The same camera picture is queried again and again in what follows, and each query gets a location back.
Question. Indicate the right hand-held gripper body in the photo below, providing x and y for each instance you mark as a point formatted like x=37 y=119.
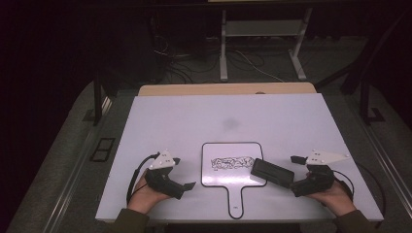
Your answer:
x=319 y=178

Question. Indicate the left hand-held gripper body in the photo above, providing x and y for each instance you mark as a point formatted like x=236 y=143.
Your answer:
x=162 y=181

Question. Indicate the black whiteboard eraser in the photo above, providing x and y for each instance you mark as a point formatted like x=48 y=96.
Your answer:
x=272 y=173

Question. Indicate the white handheld whiteboard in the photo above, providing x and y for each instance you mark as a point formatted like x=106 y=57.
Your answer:
x=233 y=174

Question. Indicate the person's left hand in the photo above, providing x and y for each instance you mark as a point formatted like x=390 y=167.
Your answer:
x=144 y=195

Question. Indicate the person's right hand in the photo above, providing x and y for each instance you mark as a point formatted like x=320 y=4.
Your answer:
x=335 y=197

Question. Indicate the wooden table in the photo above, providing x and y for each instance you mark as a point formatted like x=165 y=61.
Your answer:
x=226 y=89

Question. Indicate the black metal stand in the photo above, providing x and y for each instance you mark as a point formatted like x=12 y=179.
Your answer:
x=364 y=97
x=97 y=100

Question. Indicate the white metal stand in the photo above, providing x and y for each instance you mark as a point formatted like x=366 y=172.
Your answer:
x=263 y=28

